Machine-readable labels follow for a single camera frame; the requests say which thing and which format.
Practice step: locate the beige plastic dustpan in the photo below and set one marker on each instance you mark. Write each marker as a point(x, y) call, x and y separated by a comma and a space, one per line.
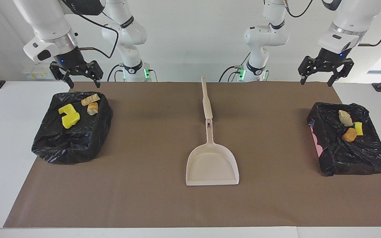
point(212, 165)

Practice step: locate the green and yellow sponge piece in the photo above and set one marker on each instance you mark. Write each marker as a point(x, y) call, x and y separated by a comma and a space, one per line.
point(359, 128)

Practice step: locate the orange beige striped sponge piece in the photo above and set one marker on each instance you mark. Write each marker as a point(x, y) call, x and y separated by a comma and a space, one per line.
point(344, 118)

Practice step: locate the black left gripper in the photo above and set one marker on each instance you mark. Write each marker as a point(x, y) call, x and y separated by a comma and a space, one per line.
point(332, 59)

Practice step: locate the white cardboard box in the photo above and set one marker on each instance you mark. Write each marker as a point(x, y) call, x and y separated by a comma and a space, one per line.
point(43, 71)

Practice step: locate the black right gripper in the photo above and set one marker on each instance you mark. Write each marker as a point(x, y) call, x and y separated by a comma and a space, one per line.
point(73, 62)

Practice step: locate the brown paper table mat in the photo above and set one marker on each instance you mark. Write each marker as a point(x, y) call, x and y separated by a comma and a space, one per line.
point(144, 198)

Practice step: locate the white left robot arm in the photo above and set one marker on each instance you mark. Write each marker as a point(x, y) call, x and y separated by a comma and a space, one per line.
point(346, 23)

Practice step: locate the brown bread-shaped sponge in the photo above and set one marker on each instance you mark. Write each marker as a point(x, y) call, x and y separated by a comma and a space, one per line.
point(350, 135)

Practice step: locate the small white box yellow label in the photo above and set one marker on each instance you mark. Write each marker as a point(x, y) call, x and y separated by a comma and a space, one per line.
point(27, 74)

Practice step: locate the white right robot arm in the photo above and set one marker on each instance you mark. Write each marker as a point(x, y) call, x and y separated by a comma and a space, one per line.
point(48, 26)

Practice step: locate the black bag lined pink bin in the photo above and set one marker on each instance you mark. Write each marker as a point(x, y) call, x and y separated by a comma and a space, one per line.
point(352, 155)

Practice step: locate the beige brush black bristles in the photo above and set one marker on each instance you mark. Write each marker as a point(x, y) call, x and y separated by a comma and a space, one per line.
point(207, 102)

